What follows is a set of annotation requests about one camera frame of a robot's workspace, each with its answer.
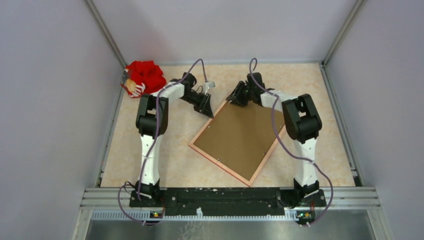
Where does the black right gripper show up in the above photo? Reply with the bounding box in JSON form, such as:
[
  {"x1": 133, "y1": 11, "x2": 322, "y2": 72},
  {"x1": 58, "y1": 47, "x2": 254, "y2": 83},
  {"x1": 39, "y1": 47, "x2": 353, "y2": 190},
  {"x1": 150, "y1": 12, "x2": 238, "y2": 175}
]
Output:
[{"x1": 226, "y1": 81, "x2": 255, "y2": 108}]

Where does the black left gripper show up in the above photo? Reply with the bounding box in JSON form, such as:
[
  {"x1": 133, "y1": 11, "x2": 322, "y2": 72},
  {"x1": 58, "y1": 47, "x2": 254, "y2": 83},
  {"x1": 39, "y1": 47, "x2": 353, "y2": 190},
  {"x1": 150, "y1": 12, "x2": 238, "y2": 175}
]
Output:
[{"x1": 180, "y1": 91, "x2": 214, "y2": 119}]

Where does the red wooden picture frame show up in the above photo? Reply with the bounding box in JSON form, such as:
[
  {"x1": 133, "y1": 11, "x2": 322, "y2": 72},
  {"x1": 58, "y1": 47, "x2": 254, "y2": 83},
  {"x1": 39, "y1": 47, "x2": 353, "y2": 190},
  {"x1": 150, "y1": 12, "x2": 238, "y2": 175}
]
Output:
[{"x1": 188, "y1": 98, "x2": 288, "y2": 188}]

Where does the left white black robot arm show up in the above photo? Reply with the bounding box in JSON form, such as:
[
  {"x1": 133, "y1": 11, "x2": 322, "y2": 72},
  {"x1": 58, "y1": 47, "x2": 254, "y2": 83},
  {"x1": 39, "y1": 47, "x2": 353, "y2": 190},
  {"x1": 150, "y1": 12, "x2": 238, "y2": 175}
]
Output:
[{"x1": 134, "y1": 72, "x2": 216, "y2": 207}]

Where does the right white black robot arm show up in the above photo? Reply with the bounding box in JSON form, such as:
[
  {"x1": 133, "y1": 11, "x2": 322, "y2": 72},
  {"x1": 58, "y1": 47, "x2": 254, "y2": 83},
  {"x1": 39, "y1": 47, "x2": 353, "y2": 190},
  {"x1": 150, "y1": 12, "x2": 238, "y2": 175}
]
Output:
[{"x1": 225, "y1": 72, "x2": 322, "y2": 208}]

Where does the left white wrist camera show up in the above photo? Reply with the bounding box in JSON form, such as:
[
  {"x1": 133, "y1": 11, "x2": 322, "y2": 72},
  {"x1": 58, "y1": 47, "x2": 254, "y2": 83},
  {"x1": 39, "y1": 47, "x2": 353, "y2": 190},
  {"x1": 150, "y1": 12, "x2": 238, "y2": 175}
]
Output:
[{"x1": 201, "y1": 81, "x2": 216, "y2": 96}]

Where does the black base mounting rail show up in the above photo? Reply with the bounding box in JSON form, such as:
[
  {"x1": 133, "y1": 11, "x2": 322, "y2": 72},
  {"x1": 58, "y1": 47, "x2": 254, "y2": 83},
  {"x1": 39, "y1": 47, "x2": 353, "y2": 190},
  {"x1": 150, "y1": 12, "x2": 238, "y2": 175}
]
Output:
[{"x1": 129, "y1": 187, "x2": 327, "y2": 217}]

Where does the white slotted cable duct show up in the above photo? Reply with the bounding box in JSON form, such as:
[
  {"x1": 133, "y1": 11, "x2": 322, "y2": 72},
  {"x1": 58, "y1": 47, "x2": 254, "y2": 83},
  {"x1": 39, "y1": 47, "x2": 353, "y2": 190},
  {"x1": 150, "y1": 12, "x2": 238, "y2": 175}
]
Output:
[{"x1": 91, "y1": 208, "x2": 299, "y2": 222}]

